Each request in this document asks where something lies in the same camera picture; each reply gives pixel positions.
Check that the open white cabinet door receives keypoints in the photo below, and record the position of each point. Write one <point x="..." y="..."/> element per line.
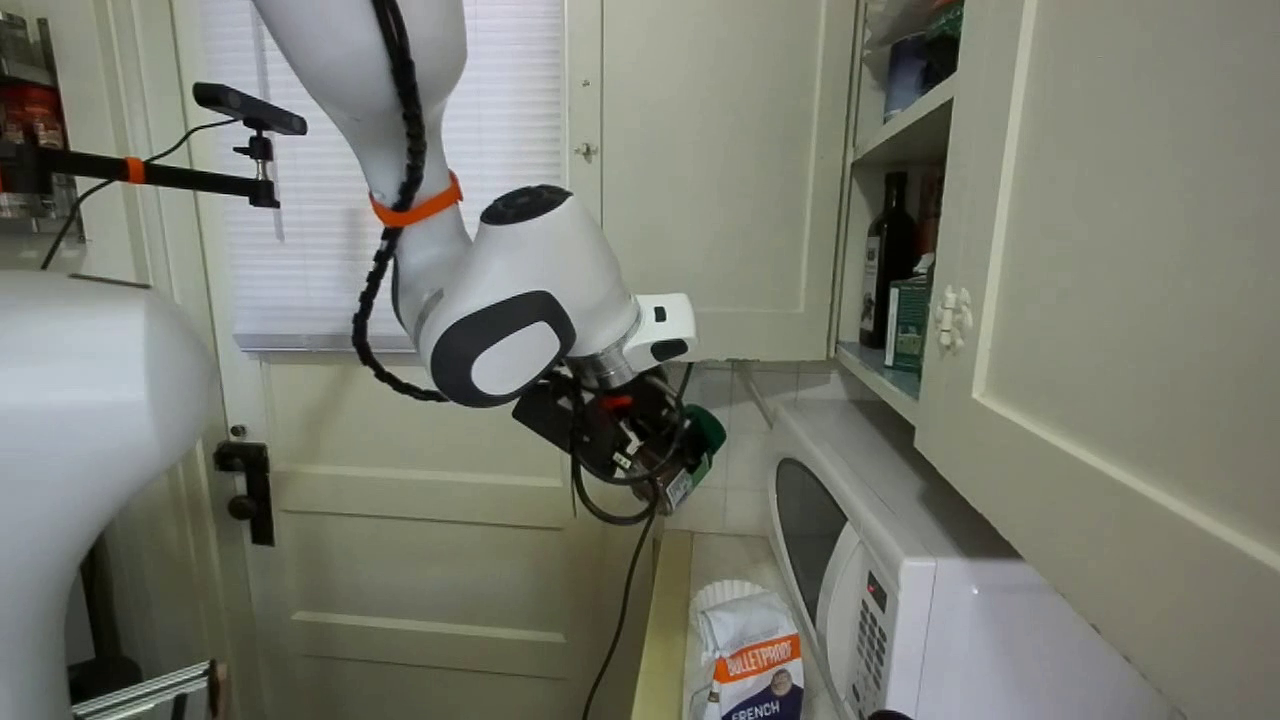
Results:
<point x="721" y="173"/>

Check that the dark glass bottle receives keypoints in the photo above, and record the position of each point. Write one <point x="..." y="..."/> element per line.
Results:
<point x="888" y="261"/>

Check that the coffee jar with green lid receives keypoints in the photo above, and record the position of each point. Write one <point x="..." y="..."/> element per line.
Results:
<point x="702" y="435"/>

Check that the black door latch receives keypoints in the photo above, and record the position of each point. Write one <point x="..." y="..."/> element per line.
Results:
<point x="248" y="485"/>

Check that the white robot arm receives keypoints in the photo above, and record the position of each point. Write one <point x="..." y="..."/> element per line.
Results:
<point x="521" y="282"/>

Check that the closed white cabinet door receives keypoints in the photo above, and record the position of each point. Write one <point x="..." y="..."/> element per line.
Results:
<point x="1135" y="333"/>

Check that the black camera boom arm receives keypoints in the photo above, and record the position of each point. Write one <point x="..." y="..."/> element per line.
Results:
<point x="175" y="173"/>

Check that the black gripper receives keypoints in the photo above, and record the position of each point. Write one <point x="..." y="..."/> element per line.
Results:
<point x="582" y="418"/>

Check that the white window blinds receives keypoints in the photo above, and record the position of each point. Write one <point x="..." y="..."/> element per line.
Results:
<point x="304" y="160"/>

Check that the white orange coffee bag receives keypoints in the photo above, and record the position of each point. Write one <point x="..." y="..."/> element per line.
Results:
<point x="747" y="655"/>

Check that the white cabinet door knob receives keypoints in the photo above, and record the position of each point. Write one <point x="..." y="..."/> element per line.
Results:
<point x="955" y="322"/>

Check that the white microwave oven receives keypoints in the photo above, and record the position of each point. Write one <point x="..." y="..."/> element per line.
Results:
<point x="932" y="584"/>

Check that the tall white pantry cabinet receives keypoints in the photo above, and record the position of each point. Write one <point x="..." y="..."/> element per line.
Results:
<point x="881" y="383"/>

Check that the oats canister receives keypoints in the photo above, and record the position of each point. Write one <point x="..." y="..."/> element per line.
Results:
<point x="920" y="60"/>

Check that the wall shelf rack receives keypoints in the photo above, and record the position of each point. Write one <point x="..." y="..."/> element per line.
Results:
<point x="26" y="121"/>

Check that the green box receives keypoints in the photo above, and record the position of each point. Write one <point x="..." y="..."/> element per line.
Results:
<point x="911" y="322"/>

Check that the white panel door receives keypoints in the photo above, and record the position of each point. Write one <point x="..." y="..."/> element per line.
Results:
<point x="425" y="560"/>

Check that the black stereo camera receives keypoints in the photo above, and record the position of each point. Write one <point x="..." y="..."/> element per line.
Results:
<point x="244" y="109"/>

